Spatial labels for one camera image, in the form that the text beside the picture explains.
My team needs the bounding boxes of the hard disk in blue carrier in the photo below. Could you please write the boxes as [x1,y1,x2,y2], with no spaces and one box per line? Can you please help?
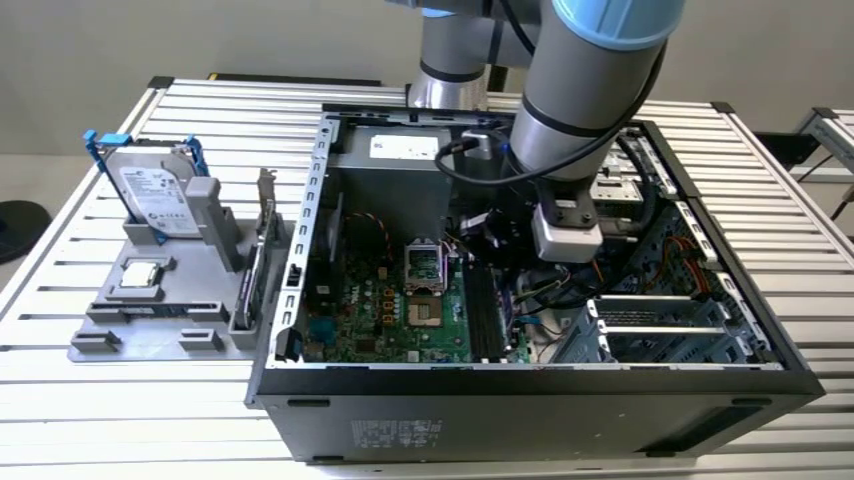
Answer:
[83,128,212,246]

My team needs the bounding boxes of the black open PC case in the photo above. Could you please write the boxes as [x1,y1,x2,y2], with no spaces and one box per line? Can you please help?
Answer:
[243,102,829,464]

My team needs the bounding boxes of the black green graphics card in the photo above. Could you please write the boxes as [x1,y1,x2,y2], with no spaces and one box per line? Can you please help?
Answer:
[230,167,282,334]

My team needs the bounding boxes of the orange red power wires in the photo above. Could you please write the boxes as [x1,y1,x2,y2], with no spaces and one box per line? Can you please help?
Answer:
[641,236,710,302]

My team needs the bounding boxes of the grey power supply unit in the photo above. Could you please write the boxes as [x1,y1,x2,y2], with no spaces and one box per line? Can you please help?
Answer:
[329,124,469,251]

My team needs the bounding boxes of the black cable loop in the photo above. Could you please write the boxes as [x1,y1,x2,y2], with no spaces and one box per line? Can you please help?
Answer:
[526,264,646,311]

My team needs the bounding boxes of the metal socket cover frame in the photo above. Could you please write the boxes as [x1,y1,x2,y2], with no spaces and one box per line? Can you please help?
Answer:
[405,238,447,297]

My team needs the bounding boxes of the green motherboard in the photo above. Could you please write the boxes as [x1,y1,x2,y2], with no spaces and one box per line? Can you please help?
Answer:
[299,239,535,364]

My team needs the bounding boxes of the metal optical drive cage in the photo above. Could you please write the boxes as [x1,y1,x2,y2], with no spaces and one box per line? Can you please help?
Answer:
[590,124,673,236]

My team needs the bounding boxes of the CPU socket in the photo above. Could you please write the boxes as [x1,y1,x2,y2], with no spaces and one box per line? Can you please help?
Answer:
[407,297,447,329]

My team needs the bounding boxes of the grey parts rack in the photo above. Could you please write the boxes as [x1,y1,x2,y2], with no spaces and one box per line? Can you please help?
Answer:
[66,167,299,364]

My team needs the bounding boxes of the aluminium side table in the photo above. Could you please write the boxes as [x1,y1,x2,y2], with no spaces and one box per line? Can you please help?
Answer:
[790,106,854,182]

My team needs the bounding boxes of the black camera cable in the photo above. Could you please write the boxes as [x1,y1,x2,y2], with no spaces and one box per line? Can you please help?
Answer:
[434,39,670,189]

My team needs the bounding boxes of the red black twisted wire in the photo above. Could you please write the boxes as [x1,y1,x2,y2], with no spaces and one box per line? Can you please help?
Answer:
[343,212,395,264]

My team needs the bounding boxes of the silver CPU chip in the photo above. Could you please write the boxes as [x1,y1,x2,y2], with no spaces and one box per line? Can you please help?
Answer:
[118,262,164,289]

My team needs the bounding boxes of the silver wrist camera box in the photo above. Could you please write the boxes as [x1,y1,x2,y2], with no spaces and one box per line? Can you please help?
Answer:
[531,198,607,265]
[459,128,503,162]

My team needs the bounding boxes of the black round floor base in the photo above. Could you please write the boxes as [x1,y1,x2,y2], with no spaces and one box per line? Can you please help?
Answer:
[0,199,54,265]

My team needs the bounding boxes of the metal disk bay cage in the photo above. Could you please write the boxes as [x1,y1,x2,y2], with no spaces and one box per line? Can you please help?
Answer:
[586,292,762,366]

